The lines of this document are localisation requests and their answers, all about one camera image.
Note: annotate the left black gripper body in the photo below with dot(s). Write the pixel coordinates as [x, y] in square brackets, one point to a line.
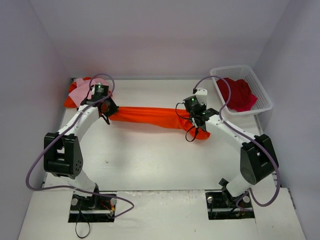
[110, 110]

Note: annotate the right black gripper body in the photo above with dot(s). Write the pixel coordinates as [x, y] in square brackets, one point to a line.
[196, 121]

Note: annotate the orange t shirt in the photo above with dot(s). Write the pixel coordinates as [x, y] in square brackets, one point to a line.
[68, 100]
[168, 118]

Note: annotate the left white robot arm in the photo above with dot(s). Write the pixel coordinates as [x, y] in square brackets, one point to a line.
[63, 158]

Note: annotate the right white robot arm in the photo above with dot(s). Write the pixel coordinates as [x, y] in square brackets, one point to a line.
[257, 158]

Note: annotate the pink folded t shirt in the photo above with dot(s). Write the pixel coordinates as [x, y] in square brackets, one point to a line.
[78, 91]

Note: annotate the orange folded t shirt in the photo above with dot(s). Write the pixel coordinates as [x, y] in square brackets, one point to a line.
[68, 100]

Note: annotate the red t shirt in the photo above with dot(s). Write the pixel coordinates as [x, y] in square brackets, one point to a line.
[242, 98]

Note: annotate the white plastic basket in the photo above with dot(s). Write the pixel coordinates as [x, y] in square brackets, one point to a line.
[245, 72]

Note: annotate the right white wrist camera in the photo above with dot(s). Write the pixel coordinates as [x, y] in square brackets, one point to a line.
[201, 95]

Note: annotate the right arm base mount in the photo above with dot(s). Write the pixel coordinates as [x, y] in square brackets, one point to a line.
[222, 206]

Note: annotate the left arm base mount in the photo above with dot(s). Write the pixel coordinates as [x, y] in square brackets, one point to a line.
[93, 209]

